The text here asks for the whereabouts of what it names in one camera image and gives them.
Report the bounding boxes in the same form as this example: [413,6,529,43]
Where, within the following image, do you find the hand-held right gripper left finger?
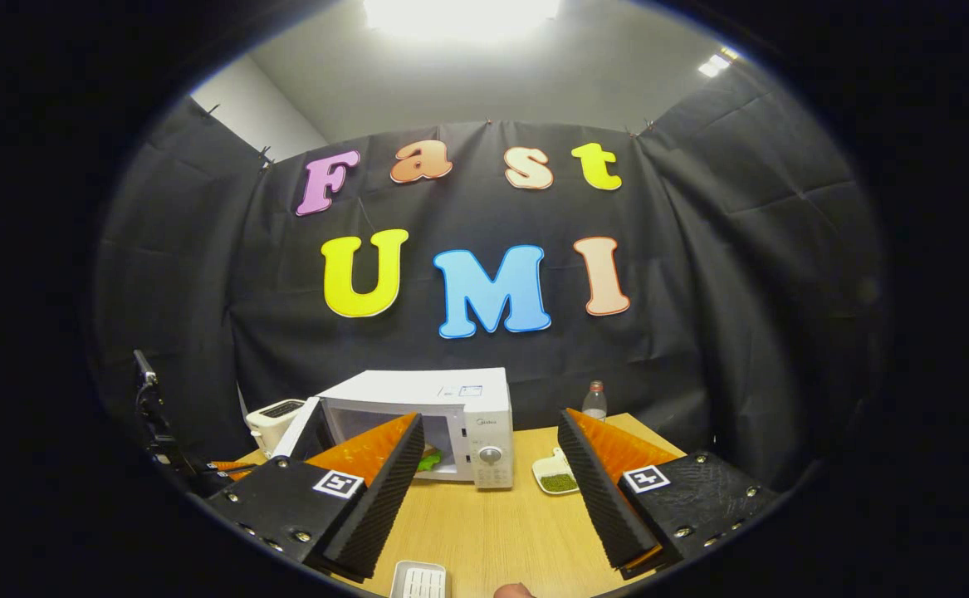
[206,413,425,582]

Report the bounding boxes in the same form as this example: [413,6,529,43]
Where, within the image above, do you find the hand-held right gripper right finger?
[557,408,780,580]

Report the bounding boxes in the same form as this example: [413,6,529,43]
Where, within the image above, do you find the white microwave oven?
[272,368,515,489]

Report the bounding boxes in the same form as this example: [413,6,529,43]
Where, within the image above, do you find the white divided dish of beans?
[532,447,580,496]

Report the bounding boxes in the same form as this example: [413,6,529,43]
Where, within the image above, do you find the white toaster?
[245,399,309,458]

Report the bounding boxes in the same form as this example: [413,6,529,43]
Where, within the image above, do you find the white ribbed tray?
[389,561,448,598]

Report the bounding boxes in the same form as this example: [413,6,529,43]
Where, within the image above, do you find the black backdrop cloth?
[90,62,888,491]

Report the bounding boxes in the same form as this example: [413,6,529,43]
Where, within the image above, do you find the small ceiling light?
[697,47,738,78]

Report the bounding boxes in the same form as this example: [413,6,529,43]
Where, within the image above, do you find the long ceiling light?
[364,0,560,42]

